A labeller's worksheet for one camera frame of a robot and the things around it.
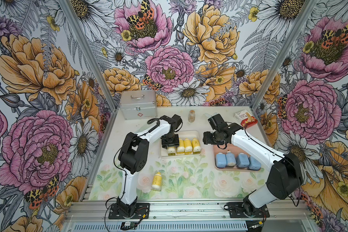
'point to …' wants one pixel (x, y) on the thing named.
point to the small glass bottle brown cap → (191, 117)
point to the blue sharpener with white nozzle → (230, 158)
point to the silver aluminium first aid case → (138, 104)
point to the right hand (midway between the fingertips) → (208, 143)
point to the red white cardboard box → (246, 120)
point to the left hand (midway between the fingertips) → (171, 150)
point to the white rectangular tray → (184, 135)
